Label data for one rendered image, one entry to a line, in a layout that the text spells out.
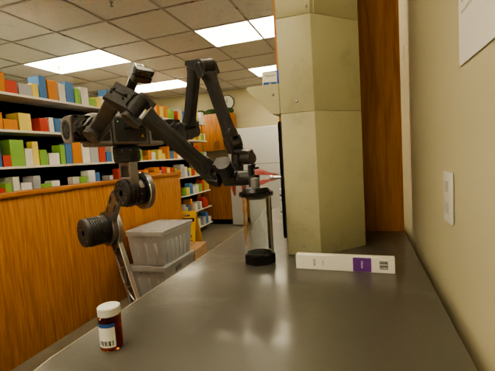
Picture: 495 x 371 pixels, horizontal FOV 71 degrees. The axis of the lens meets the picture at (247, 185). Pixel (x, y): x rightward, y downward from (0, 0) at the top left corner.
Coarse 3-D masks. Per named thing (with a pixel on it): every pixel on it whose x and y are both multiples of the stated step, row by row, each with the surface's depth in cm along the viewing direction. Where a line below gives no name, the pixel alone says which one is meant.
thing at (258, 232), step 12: (240, 192) 110; (264, 192) 106; (252, 204) 106; (264, 204) 106; (252, 216) 106; (264, 216) 106; (252, 228) 106; (264, 228) 106; (252, 240) 107; (264, 240) 107; (252, 252) 107; (264, 252) 107
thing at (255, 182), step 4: (252, 180) 108; (256, 180) 108; (252, 184) 109; (256, 184) 108; (244, 188) 109; (248, 188) 107; (252, 188) 106; (256, 188) 106; (260, 188) 106; (264, 188) 107; (268, 188) 109; (244, 192) 107; (248, 192) 106; (252, 192) 105; (256, 192) 105; (260, 192) 105
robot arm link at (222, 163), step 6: (216, 162) 126; (222, 162) 125; (228, 162) 124; (216, 168) 127; (222, 168) 123; (228, 168) 124; (216, 174) 130; (222, 174) 126; (228, 174) 126; (210, 180) 132; (216, 180) 131
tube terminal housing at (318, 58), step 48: (288, 48) 110; (336, 48) 112; (288, 96) 112; (336, 96) 113; (288, 144) 113; (336, 144) 114; (288, 192) 115; (336, 192) 115; (288, 240) 117; (336, 240) 116
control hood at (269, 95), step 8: (248, 88) 116; (256, 88) 115; (264, 88) 114; (272, 88) 113; (256, 96) 115; (264, 96) 114; (272, 96) 114; (264, 104) 114; (272, 104) 114; (280, 104) 113; (272, 112) 114; (280, 112) 113
